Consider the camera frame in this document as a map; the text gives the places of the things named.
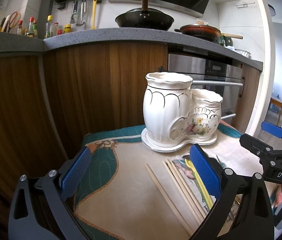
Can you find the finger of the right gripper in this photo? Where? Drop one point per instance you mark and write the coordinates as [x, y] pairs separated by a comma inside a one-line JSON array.
[[272, 129], [256, 147]]

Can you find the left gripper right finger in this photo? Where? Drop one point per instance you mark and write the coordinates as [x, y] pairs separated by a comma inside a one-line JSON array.
[[254, 218]]

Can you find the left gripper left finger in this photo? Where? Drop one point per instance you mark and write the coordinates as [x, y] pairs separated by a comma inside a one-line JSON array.
[[41, 207]]

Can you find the yellow plastic fork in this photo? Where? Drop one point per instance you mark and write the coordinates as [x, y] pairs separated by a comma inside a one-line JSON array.
[[201, 186]]

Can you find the person's right hand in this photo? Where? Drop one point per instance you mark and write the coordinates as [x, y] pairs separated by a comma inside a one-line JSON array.
[[278, 198]]

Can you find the stainless steel oven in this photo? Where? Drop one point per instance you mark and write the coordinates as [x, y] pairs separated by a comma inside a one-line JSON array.
[[221, 78]]

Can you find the white ceramic utensil holder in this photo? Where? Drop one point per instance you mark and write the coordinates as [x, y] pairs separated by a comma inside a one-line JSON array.
[[176, 115]]

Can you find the red-brown frying pan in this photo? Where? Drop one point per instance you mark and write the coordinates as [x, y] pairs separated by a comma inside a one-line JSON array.
[[205, 32]]

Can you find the wooden cabinet door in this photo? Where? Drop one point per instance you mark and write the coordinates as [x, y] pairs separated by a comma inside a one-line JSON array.
[[96, 87]]

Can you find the yellow cap oil bottle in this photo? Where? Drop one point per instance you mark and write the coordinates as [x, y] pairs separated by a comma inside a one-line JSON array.
[[48, 32]]

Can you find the red cap sauce bottle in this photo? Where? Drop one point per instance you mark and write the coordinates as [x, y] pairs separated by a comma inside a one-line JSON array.
[[30, 32]]

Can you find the yellow cap mustard jar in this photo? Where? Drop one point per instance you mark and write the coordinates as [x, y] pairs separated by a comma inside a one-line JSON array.
[[67, 28]]

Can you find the yellow hanging spatula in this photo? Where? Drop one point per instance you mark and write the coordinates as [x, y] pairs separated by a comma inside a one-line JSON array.
[[93, 14]]

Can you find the black wok wooden handle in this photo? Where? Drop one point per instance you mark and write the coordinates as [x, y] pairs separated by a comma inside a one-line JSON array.
[[145, 17]]

